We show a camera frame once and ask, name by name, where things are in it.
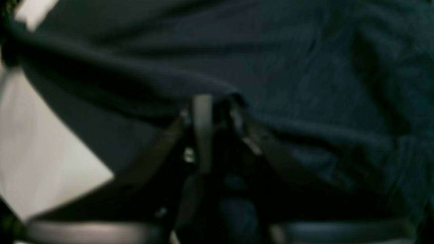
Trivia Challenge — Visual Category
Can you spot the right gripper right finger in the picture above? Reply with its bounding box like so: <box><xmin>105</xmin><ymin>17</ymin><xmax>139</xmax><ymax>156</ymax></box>
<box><xmin>229</xmin><ymin>99</ymin><xmax>326</xmax><ymax>207</ymax></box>

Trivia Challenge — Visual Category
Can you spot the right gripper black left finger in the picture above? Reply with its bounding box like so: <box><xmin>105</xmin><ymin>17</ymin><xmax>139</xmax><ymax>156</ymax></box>
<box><xmin>112</xmin><ymin>95</ymin><xmax>213</xmax><ymax>217</ymax></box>

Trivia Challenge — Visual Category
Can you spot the black t-shirt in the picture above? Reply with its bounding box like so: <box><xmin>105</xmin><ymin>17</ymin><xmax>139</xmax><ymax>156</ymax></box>
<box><xmin>1</xmin><ymin>0</ymin><xmax>433</xmax><ymax>221</ymax></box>

